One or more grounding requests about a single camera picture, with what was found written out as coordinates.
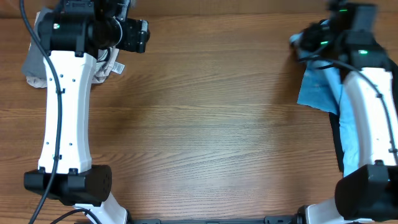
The black garment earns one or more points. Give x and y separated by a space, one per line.
335 118

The light blue t-shirt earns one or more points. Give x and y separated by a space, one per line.
323 90

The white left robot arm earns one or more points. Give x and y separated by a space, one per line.
69 39

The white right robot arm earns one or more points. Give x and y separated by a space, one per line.
369 193

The beige folded garment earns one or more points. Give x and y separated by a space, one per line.
106 64

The grey folded shorts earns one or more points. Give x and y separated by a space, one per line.
34 63

